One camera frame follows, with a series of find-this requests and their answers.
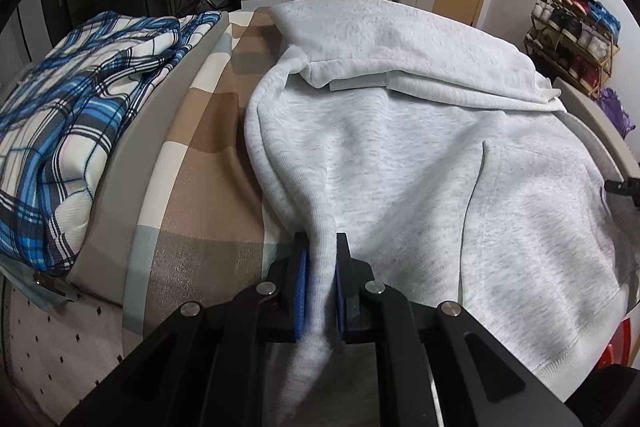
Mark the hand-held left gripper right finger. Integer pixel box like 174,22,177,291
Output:
334,233,583,427

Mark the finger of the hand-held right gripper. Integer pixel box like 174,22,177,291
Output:
604,177,640,208

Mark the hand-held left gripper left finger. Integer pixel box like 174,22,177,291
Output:
62,232,311,427

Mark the light grey hoodie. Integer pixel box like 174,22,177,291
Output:
244,0,636,427

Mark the purple plastic bag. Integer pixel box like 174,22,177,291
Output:
597,88,636,138

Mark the wooden shoe rack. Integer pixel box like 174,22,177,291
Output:
524,0,621,100

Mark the red plastic stool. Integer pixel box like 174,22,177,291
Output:
597,319,632,370

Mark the brown checked bedsheet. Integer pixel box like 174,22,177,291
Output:
122,9,301,338

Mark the white dotted fabric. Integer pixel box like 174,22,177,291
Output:
0,279,151,427

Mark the blue plaid quilt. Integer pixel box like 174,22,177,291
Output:
0,11,223,278

